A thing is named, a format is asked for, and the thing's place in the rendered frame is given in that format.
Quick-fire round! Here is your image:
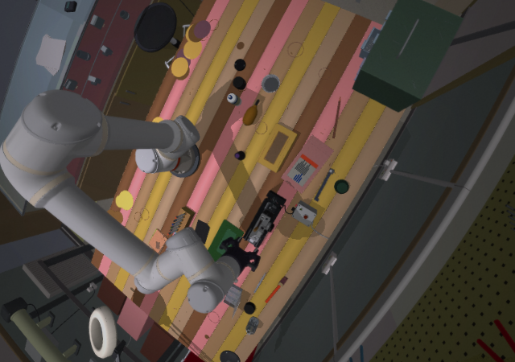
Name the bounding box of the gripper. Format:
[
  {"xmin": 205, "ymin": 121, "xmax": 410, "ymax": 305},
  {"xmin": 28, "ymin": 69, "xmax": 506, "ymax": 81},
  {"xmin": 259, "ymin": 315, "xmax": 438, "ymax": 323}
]
[{"xmin": 234, "ymin": 250, "xmax": 263, "ymax": 274}]

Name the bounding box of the yellow tray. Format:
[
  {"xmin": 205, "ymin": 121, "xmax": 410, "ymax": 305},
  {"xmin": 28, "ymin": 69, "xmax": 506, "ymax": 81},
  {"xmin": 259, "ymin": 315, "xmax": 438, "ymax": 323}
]
[{"xmin": 257, "ymin": 121, "xmax": 299, "ymax": 174}]

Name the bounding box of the grey striped box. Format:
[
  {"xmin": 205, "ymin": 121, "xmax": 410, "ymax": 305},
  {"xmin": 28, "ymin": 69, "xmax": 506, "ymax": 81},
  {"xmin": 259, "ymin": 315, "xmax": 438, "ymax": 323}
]
[{"xmin": 223, "ymin": 285, "xmax": 243, "ymax": 319}]

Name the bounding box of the green mat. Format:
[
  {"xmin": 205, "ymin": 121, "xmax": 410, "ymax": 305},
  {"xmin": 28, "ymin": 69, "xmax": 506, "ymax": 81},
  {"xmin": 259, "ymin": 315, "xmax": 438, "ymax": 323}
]
[{"xmin": 208, "ymin": 219, "xmax": 245, "ymax": 263}]

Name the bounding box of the black small box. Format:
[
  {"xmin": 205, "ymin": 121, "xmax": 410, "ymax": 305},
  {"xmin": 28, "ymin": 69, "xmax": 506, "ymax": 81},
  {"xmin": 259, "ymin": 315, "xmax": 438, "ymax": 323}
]
[{"xmin": 195, "ymin": 219, "xmax": 211, "ymax": 243}]

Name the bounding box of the grey control box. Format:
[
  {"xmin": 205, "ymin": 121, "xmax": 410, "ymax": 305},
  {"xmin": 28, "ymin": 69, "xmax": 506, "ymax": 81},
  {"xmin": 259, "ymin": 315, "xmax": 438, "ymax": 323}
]
[{"xmin": 292, "ymin": 200, "xmax": 318, "ymax": 228}]

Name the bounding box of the white clamp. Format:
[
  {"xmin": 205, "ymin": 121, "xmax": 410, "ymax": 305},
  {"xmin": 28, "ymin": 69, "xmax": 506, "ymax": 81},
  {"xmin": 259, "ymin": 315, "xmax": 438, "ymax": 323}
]
[
  {"xmin": 375, "ymin": 158, "xmax": 400, "ymax": 183},
  {"xmin": 321, "ymin": 253, "xmax": 339, "ymax": 275}
]

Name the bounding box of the wooden screwdriver rack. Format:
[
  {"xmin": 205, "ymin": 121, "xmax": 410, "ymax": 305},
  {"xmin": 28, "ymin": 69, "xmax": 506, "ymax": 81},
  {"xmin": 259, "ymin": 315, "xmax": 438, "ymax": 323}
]
[{"xmin": 170, "ymin": 206, "xmax": 195, "ymax": 235}]

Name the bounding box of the grey blue flat tool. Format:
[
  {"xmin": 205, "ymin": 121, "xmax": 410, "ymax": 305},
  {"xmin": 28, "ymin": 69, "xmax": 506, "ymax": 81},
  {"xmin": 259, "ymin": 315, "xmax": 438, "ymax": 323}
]
[{"xmin": 314, "ymin": 167, "xmax": 336, "ymax": 203}]

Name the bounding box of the pink chart paper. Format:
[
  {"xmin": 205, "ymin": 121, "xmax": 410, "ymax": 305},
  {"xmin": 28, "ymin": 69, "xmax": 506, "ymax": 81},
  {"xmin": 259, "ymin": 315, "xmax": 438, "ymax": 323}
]
[{"xmin": 280, "ymin": 134, "xmax": 336, "ymax": 195}]

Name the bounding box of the yellow round disc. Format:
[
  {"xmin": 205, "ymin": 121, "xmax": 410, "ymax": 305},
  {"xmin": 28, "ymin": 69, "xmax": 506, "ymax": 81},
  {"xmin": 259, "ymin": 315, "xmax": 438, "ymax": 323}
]
[
  {"xmin": 115, "ymin": 190, "xmax": 134, "ymax": 211},
  {"xmin": 170, "ymin": 56, "xmax": 191, "ymax": 80},
  {"xmin": 182, "ymin": 39, "xmax": 204, "ymax": 60}
]

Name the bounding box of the brown blower bulb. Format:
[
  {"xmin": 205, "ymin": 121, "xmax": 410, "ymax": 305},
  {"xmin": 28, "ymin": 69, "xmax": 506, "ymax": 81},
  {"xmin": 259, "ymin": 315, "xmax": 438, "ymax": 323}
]
[{"xmin": 241, "ymin": 99, "xmax": 261, "ymax": 127}]

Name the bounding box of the brown pencil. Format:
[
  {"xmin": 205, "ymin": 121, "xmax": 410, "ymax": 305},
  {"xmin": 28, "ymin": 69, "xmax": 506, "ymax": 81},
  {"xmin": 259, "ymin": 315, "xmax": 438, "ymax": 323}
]
[{"xmin": 330, "ymin": 96, "xmax": 343, "ymax": 140}]

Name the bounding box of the grey round tin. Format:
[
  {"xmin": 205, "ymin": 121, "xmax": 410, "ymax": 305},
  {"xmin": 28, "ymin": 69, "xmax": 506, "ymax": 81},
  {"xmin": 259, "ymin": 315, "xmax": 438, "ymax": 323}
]
[{"xmin": 262, "ymin": 74, "xmax": 281, "ymax": 94}]

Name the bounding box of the grey slatted rack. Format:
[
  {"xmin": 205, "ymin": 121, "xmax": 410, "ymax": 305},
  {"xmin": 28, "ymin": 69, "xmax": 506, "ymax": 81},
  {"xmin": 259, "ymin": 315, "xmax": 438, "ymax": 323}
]
[{"xmin": 21, "ymin": 242, "xmax": 106, "ymax": 299}]

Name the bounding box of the olive pegboard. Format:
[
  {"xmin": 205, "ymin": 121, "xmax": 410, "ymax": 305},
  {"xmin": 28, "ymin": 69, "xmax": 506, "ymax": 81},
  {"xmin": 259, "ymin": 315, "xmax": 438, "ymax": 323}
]
[{"xmin": 353, "ymin": 164, "xmax": 515, "ymax": 362}]

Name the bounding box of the olive green cylinder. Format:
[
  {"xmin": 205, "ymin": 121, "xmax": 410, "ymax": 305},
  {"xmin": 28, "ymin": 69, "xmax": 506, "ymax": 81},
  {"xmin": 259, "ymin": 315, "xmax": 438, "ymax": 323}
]
[{"xmin": 2, "ymin": 297, "xmax": 68, "ymax": 362}]

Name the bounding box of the purple round disc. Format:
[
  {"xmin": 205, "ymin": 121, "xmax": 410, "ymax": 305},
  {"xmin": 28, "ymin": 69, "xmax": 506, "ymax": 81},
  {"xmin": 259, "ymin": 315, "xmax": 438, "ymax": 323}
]
[{"xmin": 186, "ymin": 19, "xmax": 212, "ymax": 43}]

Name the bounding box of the black round stool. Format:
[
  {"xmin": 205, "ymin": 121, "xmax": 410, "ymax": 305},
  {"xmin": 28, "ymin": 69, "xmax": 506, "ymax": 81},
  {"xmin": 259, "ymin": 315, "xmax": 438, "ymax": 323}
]
[{"xmin": 134, "ymin": 2, "xmax": 190, "ymax": 70}]

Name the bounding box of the dark green cabinet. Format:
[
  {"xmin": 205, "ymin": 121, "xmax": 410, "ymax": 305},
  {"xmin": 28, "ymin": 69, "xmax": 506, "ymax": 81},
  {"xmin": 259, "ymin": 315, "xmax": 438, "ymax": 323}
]
[{"xmin": 352, "ymin": 0, "xmax": 464, "ymax": 113}]

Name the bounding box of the maroon shelf unit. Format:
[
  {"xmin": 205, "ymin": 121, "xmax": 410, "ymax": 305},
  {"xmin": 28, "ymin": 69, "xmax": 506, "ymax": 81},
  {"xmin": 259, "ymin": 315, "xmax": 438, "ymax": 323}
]
[{"xmin": 59, "ymin": 0, "xmax": 163, "ymax": 110}]

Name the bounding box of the pale paper sheet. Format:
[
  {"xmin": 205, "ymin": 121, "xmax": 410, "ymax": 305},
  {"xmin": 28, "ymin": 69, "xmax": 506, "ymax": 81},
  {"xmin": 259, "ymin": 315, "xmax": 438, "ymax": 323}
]
[{"xmin": 35, "ymin": 33, "xmax": 68, "ymax": 76}]

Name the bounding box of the grey blue cabinet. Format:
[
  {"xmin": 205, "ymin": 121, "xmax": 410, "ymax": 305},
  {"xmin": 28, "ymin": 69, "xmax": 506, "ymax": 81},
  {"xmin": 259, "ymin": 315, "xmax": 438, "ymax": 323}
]
[{"xmin": 0, "ymin": 0, "xmax": 104, "ymax": 112}]

